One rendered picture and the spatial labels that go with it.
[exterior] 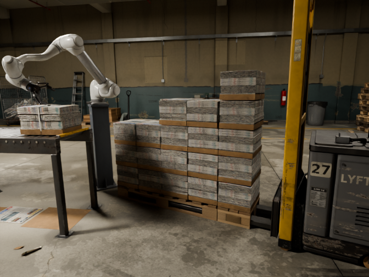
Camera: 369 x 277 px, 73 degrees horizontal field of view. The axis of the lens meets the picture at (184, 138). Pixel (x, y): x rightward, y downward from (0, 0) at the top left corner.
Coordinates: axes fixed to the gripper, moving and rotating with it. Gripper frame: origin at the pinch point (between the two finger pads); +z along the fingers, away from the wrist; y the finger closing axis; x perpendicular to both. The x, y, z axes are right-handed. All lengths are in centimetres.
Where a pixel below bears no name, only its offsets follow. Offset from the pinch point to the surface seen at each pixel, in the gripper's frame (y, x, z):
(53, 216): 104, -2, 39
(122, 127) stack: 9, -47, 52
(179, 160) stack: 5, -24, 120
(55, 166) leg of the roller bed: 38, 27, 39
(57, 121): 10.4, 13.3, 19.9
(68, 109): 1.1, 1.7, 19.0
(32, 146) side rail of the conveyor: 32.1, 27.3, 16.4
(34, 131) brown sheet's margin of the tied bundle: 27.5, 14.0, 5.1
